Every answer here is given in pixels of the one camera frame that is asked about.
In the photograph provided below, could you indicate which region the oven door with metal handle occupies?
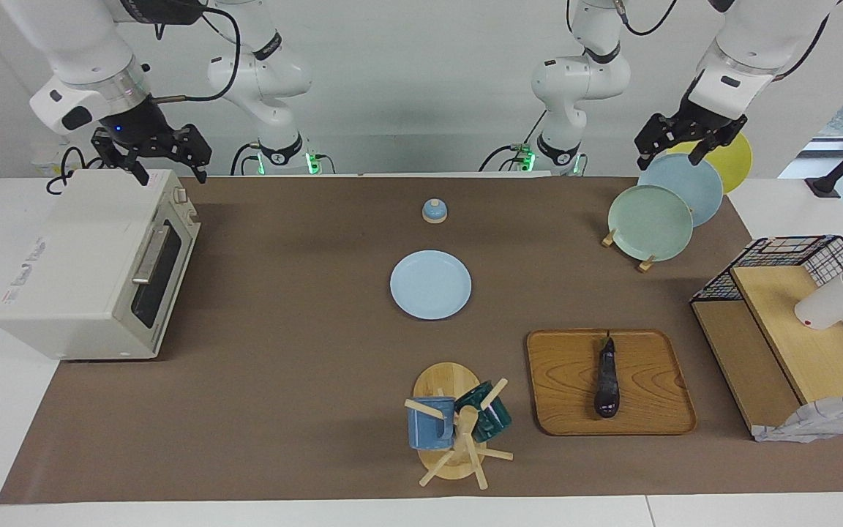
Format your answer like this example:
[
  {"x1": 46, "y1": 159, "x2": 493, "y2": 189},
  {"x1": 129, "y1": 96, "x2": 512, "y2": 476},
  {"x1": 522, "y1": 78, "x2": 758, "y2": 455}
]
[{"x1": 127, "y1": 214, "x2": 201, "y2": 359}]

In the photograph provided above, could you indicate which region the dark purple eggplant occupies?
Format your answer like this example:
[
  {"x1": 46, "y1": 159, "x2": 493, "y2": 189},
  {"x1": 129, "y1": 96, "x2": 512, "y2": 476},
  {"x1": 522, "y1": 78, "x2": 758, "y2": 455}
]
[{"x1": 594, "y1": 331, "x2": 621, "y2": 419}]

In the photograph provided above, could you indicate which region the light blue round plate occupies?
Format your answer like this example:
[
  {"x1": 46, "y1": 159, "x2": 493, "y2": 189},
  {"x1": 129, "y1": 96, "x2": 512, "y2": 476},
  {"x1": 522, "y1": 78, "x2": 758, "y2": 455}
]
[{"x1": 390, "y1": 250, "x2": 472, "y2": 321}]

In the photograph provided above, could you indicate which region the white toaster oven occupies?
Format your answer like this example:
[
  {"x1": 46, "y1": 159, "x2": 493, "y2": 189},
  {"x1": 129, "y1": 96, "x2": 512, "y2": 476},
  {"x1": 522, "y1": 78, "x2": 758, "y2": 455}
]
[{"x1": 0, "y1": 170, "x2": 201, "y2": 361}]

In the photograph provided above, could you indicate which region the pale blue racked plate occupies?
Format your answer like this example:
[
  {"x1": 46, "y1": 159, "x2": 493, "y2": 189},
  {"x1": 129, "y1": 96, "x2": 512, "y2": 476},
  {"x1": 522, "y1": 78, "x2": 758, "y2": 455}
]
[{"x1": 637, "y1": 152, "x2": 724, "y2": 228}]

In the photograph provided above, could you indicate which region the yellow plate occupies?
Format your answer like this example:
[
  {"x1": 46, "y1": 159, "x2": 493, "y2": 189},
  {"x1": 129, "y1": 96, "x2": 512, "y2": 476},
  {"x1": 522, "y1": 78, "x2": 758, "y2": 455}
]
[{"x1": 667, "y1": 132, "x2": 753, "y2": 195}]

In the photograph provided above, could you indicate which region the pale green plate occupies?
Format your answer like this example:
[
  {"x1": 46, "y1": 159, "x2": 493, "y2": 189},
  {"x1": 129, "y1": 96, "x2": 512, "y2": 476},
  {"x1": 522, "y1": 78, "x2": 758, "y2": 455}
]
[{"x1": 607, "y1": 184, "x2": 694, "y2": 262}]

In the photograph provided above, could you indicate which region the wooden plate rack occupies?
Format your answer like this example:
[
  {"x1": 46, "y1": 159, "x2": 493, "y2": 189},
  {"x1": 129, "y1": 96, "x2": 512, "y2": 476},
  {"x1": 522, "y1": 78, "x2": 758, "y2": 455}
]
[{"x1": 602, "y1": 229, "x2": 655, "y2": 273}]

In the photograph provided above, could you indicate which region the white plastic cup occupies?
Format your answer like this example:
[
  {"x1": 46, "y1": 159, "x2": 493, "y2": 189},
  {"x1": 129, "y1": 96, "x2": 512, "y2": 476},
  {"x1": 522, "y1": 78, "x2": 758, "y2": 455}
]
[{"x1": 794, "y1": 271, "x2": 843, "y2": 331}]

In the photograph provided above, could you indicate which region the wooden stepped shelf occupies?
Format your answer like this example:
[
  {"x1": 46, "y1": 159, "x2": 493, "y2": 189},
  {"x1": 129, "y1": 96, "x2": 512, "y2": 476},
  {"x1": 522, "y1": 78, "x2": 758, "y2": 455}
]
[{"x1": 690, "y1": 265, "x2": 843, "y2": 440}]

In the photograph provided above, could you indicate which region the wooden serving tray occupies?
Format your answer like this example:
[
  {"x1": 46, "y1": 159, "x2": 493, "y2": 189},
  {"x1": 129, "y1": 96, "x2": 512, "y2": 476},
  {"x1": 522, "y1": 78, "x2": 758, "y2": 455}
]
[{"x1": 526, "y1": 329, "x2": 697, "y2": 437}]

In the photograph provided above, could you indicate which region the brown table mat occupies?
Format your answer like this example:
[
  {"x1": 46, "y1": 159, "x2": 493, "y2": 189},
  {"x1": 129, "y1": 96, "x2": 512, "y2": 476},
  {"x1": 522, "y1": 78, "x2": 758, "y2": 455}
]
[{"x1": 0, "y1": 176, "x2": 843, "y2": 504}]

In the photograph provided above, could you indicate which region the grey patterned cloth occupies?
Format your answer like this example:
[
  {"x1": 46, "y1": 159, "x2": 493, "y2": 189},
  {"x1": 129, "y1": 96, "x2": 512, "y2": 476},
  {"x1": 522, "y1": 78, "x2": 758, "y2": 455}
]
[{"x1": 752, "y1": 393, "x2": 843, "y2": 443}]

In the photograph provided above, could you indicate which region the wooden mug tree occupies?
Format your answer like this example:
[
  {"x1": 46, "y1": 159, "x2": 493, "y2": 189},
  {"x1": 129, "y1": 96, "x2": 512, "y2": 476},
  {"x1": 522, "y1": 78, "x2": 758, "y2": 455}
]
[{"x1": 404, "y1": 362, "x2": 514, "y2": 490}]

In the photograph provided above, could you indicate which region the dark green ceramic mug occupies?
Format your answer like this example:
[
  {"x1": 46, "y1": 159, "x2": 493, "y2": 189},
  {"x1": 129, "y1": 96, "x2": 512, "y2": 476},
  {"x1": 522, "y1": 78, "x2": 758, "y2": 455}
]
[{"x1": 454, "y1": 381, "x2": 512, "y2": 443}]

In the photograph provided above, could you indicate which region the blue ceramic mug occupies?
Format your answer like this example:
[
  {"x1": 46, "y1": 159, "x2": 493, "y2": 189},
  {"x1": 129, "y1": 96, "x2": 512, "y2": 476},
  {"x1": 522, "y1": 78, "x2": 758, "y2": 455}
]
[{"x1": 407, "y1": 397, "x2": 457, "y2": 450}]

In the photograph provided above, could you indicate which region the black coiled cable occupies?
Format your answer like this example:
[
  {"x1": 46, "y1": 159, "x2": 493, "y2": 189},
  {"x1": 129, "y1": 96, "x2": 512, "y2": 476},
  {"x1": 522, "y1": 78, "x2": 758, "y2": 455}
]
[{"x1": 45, "y1": 146, "x2": 97, "y2": 195}]

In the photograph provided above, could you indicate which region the black wire basket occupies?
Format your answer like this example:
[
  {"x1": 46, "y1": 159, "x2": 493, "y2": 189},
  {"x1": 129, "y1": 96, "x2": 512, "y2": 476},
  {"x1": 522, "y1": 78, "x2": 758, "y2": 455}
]
[{"x1": 690, "y1": 235, "x2": 843, "y2": 389}]

